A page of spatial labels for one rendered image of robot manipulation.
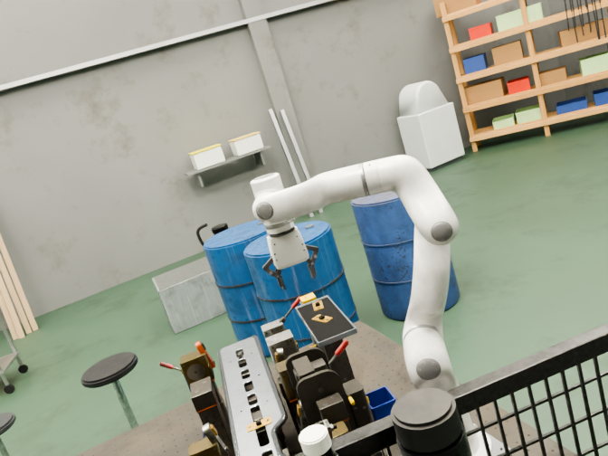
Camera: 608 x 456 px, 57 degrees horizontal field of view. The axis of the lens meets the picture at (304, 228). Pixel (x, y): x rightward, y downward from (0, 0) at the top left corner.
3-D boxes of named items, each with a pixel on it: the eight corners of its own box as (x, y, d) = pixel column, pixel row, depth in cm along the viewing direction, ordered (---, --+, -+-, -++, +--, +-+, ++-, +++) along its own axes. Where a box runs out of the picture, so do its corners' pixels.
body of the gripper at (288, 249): (295, 219, 160) (306, 254, 163) (261, 231, 159) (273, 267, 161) (300, 223, 153) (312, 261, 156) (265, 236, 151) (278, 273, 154)
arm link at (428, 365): (459, 383, 170) (435, 315, 165) (470, 420, 152) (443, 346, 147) (421, 393, 173) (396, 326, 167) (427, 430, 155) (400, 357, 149)
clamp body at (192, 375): (202, 432, 241) (173, 358, 233) (232, 419, 243) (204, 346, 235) (203, 442, 233) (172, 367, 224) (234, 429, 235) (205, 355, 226)
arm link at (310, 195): (369, 205, 139) (255, 231, 145) (369, 191, 155) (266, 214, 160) (362, 171, 137) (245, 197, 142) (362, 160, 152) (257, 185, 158)
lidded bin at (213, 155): (221, 160, 850) (215, 144, 844) (227, 160, 814) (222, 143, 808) (193, 170, 836) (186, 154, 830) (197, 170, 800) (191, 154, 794)
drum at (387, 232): (443, 277, 495) (416, 170, 471) (474, 303, 430) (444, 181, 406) (373, 300, 492) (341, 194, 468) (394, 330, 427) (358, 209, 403)
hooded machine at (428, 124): (446, 157, 992) (426, 78, 957) (469, 157, 931) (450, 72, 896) (408, 172, 968) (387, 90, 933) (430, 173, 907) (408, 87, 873)
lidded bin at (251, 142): (258, 147, 868) (253, 132, 862) (265, 147, 833) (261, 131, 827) (232, 156, 854) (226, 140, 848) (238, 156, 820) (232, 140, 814)
